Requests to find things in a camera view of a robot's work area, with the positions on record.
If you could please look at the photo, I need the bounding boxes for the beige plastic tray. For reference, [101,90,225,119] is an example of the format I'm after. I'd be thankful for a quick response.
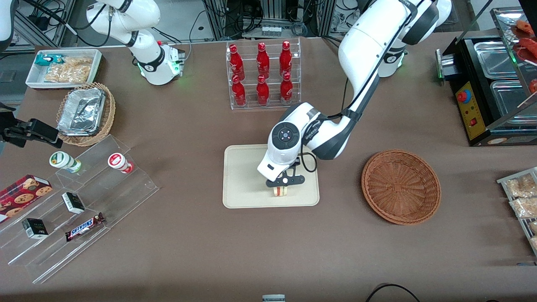
[222,143,320,209]

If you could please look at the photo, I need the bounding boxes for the light brown wicker basket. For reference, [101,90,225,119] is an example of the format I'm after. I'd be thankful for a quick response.
[56,82,117,147]

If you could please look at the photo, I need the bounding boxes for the dark brown wicker basket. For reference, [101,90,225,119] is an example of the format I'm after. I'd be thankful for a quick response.
[361,149,442,226]

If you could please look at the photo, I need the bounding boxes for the grey metal snack tray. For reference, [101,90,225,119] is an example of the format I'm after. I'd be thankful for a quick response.
[497,167,537,257]

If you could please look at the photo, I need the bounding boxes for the green lid drink cup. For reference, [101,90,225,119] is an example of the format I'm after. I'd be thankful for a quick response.
[49,151,83,174]

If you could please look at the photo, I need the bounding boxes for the aluminium foil containers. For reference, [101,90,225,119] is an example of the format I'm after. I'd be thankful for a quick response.
[57,87,107,137]

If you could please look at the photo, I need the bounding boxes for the white rectangular snack bin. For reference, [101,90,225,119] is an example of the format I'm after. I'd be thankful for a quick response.
[25,49,103,90]

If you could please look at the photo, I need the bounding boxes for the red cookie box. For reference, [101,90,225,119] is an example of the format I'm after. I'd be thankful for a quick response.
[0,174,53,224]

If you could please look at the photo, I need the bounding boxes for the clear acrylic bottle rack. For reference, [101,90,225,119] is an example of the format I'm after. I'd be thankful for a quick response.
[226,38,302,111]

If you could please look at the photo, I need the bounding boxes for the clear bag of chips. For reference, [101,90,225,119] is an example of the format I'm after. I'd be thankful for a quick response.
[44,57,94,83]

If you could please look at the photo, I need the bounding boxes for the teal snack packet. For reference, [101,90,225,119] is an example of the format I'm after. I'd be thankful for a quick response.
[34,54,66,66]

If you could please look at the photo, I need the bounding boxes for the small black carton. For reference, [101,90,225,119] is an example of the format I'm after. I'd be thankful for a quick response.
[61,192,86,215]
[22,218,49,240]

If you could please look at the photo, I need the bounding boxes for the red soda bottle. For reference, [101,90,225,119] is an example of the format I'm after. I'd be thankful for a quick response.
[229,44,245,81]
[231,75,247,107]
[279,40,293,78]
[279,72,294,105]
[256,42,271,79]
[256,75,270,106]

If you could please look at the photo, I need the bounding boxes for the red lid drink cup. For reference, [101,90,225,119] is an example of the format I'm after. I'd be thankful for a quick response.
[107,153,135,174]

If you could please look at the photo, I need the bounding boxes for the Snickers chocolate bar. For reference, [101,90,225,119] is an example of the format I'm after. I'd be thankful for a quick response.
[65,212,106,242]

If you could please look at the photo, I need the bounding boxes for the clear acrylic stepped shelf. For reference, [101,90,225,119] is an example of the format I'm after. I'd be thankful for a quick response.
[0,134,160,285]

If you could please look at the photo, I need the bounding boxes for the black food warmer machine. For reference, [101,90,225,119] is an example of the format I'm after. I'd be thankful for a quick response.
[435,6,537,147]

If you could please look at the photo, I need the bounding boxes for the steel food pan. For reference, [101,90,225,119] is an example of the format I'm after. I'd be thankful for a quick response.
[474,40,521,80]
[490,80,537,127]

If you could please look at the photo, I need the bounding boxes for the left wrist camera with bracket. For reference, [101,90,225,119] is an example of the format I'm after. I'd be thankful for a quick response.
[266,166,305,188]

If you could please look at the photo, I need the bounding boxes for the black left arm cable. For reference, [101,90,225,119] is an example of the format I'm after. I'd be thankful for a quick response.
[296,75,366,174]

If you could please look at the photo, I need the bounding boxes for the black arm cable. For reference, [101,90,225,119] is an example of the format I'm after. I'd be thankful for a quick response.
[296,75,366,174]
[17,0,128,47]

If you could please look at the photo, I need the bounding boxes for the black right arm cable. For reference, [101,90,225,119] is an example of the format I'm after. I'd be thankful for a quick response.
[17,0,128,47]

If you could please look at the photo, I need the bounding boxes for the aluminium frame rack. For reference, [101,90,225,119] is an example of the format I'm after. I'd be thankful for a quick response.
[202,0,337,40]

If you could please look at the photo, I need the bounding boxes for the black floor cable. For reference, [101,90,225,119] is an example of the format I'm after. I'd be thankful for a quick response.
[365,284,421,302]

